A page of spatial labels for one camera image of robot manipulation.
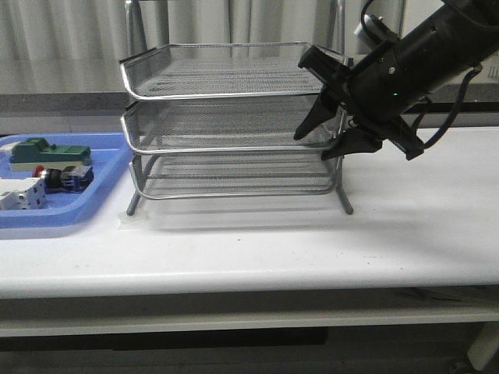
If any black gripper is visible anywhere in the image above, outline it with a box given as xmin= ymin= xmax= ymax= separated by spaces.
xmin=294 ymin=45 xmax=424 ymax=161

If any red emergency stop button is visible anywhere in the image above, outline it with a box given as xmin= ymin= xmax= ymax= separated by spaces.
xmin=32 ymin=165 xmax=94 ymax=193

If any blue plastic tray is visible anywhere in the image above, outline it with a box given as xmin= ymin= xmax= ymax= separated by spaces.
xmin=1 ymin=132 xmax=132 ymax=228

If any white table leg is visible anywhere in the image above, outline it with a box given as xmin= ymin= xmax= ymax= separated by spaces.
xmin=467 ymin=322 xmax=499 ymax=372

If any grey pleated curtain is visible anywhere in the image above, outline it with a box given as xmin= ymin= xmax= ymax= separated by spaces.
xmin=0 ymin=0 xmax=499 ymax=94

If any green terminal block module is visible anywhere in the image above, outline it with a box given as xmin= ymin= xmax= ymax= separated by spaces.
xmin=9 ymin=137 xmax=91 ymax=171

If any white circuit breaker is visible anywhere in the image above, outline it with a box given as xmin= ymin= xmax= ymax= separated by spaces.
xmin=1 ymin=178 xmax=46 ymax=210

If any grey metal rack frame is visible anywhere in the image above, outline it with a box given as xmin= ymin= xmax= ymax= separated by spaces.
xmin=126 ymin=1 xmax=353 ymax=215

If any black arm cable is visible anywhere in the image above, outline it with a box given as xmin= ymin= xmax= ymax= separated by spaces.
xmin=409 ymin=65 xmax=483 ymax=151

